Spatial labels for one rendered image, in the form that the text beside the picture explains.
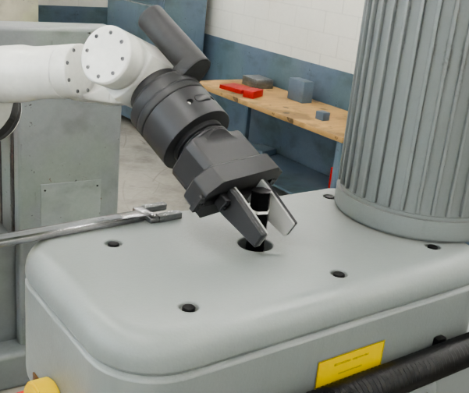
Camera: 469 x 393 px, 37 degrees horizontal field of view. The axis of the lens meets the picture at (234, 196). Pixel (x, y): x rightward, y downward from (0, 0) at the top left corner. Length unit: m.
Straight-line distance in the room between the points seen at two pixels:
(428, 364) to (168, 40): 0.44
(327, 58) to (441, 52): 6.03
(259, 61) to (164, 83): 6.83
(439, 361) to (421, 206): 0.17
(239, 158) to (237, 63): 7.17
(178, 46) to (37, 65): 0.18
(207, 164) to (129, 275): 0.14
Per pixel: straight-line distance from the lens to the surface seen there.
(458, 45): 0.77
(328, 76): 6.76
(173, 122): 0.74
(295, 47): 7.14
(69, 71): 0.86
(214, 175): 0.69
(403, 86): 0.78
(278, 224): 0.74
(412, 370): 0.74
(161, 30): 0.80
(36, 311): 0.70
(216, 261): 0.69
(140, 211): 0.78
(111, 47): 0.78
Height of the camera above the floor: 2.18
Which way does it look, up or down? 20 degrees down
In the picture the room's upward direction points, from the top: 6 degrees clockwise
